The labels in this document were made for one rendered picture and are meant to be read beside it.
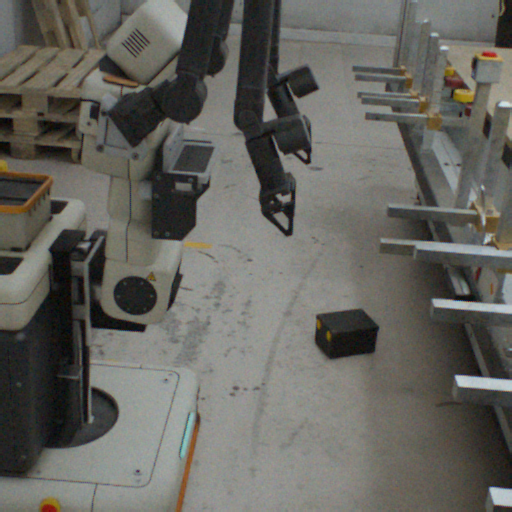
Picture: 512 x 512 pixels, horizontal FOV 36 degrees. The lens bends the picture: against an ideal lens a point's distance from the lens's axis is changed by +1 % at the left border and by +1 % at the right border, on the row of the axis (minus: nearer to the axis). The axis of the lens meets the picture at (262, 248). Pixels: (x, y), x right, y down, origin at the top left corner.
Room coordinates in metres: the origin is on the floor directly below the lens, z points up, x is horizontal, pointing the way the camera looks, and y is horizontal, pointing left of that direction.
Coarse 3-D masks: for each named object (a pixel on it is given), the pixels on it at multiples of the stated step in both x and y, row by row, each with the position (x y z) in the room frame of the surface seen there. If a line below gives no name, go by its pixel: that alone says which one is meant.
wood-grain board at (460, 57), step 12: (456, 48) 4.31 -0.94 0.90; (468, 48) 4.34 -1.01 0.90; (480, 48) 4.36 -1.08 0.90; (492, 48) 4.39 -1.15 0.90; (504, 48) 4.40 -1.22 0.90; (456, 60) 3.97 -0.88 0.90; (468, 60) 4.00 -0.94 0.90; (504, 60) 4.05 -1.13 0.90; (456, 72) 3.71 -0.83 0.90; (468, 72) 3.70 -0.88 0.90; (504, 72) 3.76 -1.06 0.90; (468, 84) 3.44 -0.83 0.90; (492, 84) 3.48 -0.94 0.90; (504, 84) 3.49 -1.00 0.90; (492, 96) 3.24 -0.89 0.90; (504, 96) 3.26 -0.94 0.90; (492, 108) 3.04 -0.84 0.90
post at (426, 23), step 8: (424, 24) 3.55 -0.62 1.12; (424, 32) 3.55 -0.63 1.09; (424, 40) 3.55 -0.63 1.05; (424, 48) 3.55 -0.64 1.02; (424, 56) 3.55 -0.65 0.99; (416, 64) 3.56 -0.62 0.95; (416, 72) 3.55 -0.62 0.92; (416, 80) 3.55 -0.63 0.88; (416, 88) 3.55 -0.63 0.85; (408, 112) 3.58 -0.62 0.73; (416, 112) 3.55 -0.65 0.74
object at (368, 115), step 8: (368, 112) 3.02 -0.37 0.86; (376, 112) 3.03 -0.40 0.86; (384, 112) 3.03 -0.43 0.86; (392, 112) 3.04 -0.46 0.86; (376, 120) 3.01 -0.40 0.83; (384, 120) 3.01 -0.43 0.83; (392, 120) 3.01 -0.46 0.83; (400, 120) 3.01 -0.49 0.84; (408, 120) 3.01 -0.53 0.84; (416, 120) 3.01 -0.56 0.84; (424, 120) 3.01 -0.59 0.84; (448, 120) 3.01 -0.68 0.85; (456, 120) 3.01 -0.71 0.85; (464, 120) 3.01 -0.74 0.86
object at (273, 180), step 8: (256, 168) 1.52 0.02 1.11; (264, 168) 1.51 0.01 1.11; (272, 168) 1.51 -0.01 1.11; (280, 168) 1.53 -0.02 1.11; (264, 176) 1.51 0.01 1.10; (272, 176) 1.51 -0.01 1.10; (280, 176) 1.52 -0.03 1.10; (288, 176) 1.56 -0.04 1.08; (264, 184) 1.52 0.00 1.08; (272, 184) 1.51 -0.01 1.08; (280, 184) 1.52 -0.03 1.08; (288, 184) 1.51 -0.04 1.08; (264, 192) 1.51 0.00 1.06; (272, 192) 1.49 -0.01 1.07; (280, 192) 1.49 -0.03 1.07; (288, 192) 1.49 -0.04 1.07; (264, 200) 1.49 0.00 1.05
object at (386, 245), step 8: (384, 240) 1.78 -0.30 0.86; (392, 240) 1.78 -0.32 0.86; (400, 240) 1.79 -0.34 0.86; (408, 240) 1.79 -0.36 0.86; (416, 240) 1.79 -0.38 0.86; (384, 248) 1.77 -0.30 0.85; (392, 248) 1.77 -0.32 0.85; (400, 248) 1.77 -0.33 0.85; (408, 248) 1.77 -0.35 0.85; (480, 248) 1.77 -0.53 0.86; (488, 248) 1.78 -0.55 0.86
